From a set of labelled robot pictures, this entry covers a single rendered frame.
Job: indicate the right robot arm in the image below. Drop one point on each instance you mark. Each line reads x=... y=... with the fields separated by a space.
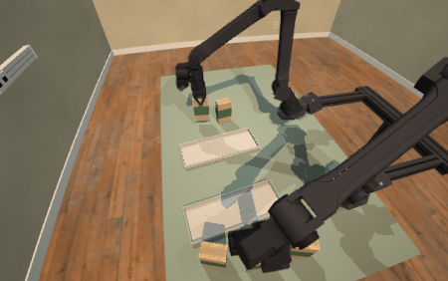
x=256 y=12

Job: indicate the white shallow tray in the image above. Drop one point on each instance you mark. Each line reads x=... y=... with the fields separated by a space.
x=214 y=148

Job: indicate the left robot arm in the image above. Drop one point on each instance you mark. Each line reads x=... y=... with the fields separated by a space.
x=340 y=186

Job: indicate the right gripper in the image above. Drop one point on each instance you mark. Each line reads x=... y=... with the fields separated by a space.
x=201 y=92

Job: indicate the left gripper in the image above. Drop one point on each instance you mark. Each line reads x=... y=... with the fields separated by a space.
x=279 y=262

